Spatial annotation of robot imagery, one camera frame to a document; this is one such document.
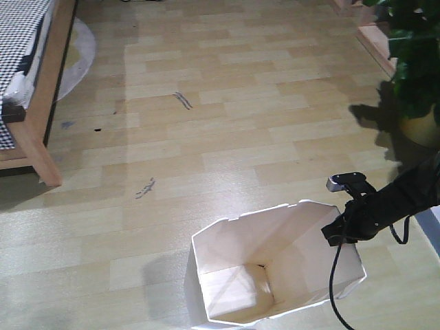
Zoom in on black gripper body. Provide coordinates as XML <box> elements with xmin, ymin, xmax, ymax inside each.
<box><xmin>321</xmin><ymin>197</ymin><xmax>385</xmax><ymax>246</ymax></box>

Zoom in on white plastic trash bin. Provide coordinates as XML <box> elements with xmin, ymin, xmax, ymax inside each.
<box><xmin>184</xmin><ymin>200</ymin><xmax>366</xmax><ymax>329</ymax></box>

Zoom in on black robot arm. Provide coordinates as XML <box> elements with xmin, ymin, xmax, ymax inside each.
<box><xmin>321</xmin><ymin>153</ymin><xmax>439</xmax><ymax>246</ymax></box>

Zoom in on green potted plant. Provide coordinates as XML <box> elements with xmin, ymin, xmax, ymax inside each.
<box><xmin>362</xmin><ymin>1</ymin><xmax>439</xmax><ymax>149</ymax></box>

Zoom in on grey round rug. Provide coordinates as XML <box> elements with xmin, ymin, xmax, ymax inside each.
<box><xmin>57</xmin><ymin>17</ymin><xmax>96</xmax><ymax>100</ymax></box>

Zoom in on black white checkered bedding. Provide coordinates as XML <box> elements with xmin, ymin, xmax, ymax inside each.
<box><xmin>1</xmin><ymin>1</ymin><xmax>55</xmax><ymax>150</ymax></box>

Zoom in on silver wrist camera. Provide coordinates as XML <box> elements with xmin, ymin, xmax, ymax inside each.
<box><xmin>326</xmin><ymin>172</ymin><xmax>366</xmax><ymax>192</ymax></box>

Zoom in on black camera cable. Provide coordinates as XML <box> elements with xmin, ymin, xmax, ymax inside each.
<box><xmin>329</xmin><ymin>212</ymin><xmax>412</xmax><ymax>330</ymax></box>

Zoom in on wooden bed frame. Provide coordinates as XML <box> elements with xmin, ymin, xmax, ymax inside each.
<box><xmin>1</xmin><ymin>1</ymin><xmax>77</xmax><ymax>186</ymax></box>

